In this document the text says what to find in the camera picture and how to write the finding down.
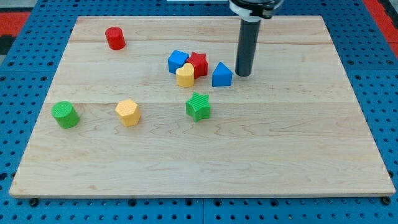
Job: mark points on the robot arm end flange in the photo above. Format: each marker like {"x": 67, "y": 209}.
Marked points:
{"x": 255, "y": 10}

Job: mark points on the green star block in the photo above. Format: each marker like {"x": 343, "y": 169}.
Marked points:
{"x": 198, "y": 107}

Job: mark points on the yellow heart block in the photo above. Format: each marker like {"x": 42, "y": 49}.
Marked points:
{"x": 185, "y": 75}

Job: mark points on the red star block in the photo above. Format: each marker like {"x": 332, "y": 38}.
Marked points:
{"x": 199, "y": 63}

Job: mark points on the blue triangle block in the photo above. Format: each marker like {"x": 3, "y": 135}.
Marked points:
{"x": 222, "y": 75}

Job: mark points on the wooden board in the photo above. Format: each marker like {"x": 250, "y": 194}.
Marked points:
{"x": 291, "y": 129}

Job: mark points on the blue cube block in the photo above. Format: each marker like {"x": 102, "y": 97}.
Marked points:
{"x": 176, "y": 60}

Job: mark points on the yellow hexagon block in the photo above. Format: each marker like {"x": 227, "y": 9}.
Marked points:
{"x": 128, "y": 112}

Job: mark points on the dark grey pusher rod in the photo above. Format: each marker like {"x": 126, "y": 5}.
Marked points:
{"x": 248, "y": 34}

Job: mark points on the red cylinder block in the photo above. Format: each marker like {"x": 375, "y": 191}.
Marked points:
{"x": 115, "y": 38}

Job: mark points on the green cylinder block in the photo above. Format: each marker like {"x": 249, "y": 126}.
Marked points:
{"x": 65, "y": 115}

